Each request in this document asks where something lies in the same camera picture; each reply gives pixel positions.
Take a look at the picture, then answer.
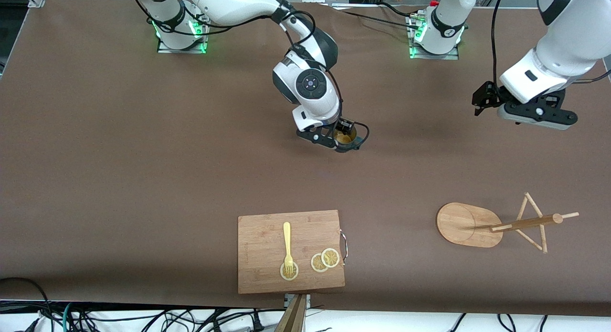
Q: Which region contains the teal cup yellow inside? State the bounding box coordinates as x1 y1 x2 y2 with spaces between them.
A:
333 129 363 154

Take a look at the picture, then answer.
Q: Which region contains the wooden cup rack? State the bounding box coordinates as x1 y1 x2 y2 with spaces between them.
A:
436 193 580 254

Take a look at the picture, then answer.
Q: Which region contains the yellow plastic fork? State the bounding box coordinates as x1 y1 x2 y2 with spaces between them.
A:
283 222 295 278

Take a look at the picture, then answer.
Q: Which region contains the bamboo cutting board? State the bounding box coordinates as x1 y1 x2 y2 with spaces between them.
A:
238 209 349 295

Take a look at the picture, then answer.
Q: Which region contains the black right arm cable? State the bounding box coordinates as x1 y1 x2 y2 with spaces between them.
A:
129 0 370 151

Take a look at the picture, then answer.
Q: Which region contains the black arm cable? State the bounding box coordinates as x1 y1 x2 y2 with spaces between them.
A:
129 0 370 151
489 0 509 91

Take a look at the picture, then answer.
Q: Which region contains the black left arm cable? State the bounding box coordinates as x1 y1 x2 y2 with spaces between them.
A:
489 0 509 91

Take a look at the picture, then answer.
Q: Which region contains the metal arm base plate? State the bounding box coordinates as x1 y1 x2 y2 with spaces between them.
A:
157 14 209 54
408 14 460 61

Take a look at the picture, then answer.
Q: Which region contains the wooden post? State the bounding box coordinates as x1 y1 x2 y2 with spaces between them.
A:
274 294 311 332

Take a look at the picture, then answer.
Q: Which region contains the thick black cable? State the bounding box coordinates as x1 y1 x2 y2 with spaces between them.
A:
0 277 53 332

